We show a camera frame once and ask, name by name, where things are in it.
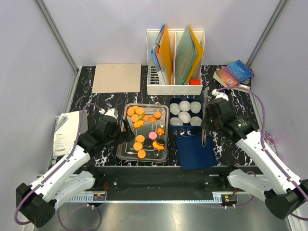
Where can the yellow folder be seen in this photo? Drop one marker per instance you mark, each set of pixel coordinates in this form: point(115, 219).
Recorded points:
point(197, 55)

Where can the orange star cookie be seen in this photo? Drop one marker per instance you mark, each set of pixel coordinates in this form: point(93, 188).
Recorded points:
point(138, 124)

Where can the blue paperback book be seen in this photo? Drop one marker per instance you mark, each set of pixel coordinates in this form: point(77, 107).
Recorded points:
point(235, 73)

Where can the white paper cup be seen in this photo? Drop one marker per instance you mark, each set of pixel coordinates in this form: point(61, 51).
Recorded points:
point(175, 109)
point(175, 121)
point(195, 121)
point(195, 107)
point(185, 106)
point(185, 117)

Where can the blue tin lid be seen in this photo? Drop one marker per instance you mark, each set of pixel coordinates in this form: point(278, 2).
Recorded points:
point(193, 155)

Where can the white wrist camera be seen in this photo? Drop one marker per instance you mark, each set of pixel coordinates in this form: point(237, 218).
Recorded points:
point(219, 95)
point(112, 112)

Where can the white file organizer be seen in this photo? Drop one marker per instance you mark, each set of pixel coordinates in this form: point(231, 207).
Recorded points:
point(172, 89)

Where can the white paper manual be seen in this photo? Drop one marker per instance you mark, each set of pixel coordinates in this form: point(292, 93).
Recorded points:
point(65, 132)

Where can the orange round cookie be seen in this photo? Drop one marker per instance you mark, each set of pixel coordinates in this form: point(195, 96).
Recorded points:
point(140, 138)
point(134, 118)
point(140, 111)
point(131, 111)
point(137, 146)
point(141, 154)

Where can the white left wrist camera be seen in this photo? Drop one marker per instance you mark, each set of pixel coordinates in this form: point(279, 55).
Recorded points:
point(112, 112)

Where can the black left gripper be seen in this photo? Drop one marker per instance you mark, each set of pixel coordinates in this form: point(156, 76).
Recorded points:
point(128, 135)

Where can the pink round cookie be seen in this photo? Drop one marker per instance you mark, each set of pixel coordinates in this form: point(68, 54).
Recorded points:
point(152, 135)

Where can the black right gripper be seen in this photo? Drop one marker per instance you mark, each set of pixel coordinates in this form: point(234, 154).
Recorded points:
point(209, 128)

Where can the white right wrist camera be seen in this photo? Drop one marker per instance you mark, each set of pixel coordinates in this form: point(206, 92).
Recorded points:
point(219, 95)

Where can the red small box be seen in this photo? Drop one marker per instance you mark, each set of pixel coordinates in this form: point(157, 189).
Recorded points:
point(195, 82)

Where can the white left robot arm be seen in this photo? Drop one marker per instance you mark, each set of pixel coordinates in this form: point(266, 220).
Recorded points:
point(37, 202)

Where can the tan clipboard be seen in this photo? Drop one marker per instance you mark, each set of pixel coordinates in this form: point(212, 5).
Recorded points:
point(117, 78)

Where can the steel baking tray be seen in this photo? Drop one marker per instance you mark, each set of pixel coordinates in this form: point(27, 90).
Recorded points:
point(126, 152)

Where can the blue cookie tin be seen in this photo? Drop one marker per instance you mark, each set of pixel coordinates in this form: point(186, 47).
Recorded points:
point(186, 127)

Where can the lower paperback book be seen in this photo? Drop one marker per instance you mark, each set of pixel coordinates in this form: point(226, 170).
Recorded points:
point(246, 84)

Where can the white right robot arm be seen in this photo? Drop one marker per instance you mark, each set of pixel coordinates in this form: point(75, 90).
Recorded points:
point(283, 191)

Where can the purple box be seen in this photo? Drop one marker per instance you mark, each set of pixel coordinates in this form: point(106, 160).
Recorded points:
point(269, 141)

